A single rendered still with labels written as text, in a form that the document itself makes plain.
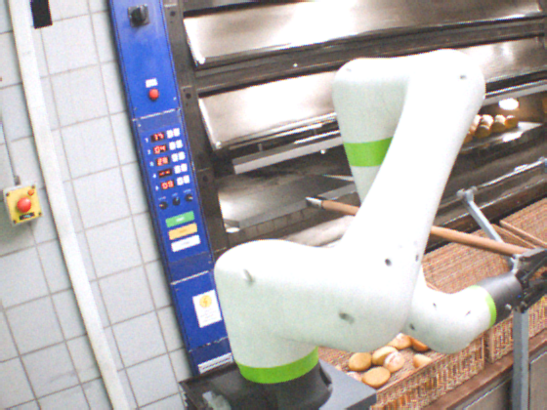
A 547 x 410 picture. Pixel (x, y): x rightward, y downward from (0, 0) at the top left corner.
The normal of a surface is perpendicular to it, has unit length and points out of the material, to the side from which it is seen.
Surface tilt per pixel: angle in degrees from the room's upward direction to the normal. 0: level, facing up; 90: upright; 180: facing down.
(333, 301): 66
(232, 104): 70
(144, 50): 90
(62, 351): 90
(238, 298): 88
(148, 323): 90
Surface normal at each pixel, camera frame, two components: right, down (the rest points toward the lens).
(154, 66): 0.49, 0.12
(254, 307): -0.65, 0.25
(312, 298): -0.65, -0.15
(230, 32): 0.40, -0.22
